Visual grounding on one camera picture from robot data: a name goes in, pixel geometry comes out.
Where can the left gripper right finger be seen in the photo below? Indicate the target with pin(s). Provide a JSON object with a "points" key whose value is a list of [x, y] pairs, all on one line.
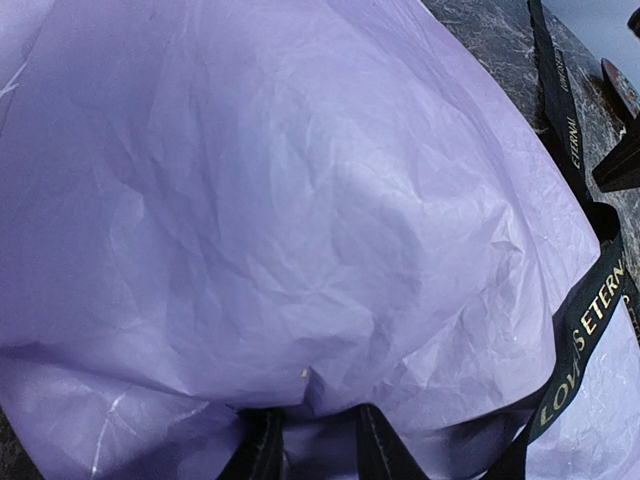
{"points": [[381, 454]]}

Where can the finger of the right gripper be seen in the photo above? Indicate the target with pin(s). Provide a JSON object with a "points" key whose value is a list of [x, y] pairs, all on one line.
{"points": [[619, 170]]}

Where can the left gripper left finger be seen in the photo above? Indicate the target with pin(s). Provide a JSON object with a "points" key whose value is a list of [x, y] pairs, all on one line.
{"points": [[260, 454]]}

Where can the pink purple wrapping paper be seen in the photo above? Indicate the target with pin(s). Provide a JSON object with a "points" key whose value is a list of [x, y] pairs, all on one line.
{"points": [[215, 206]]}

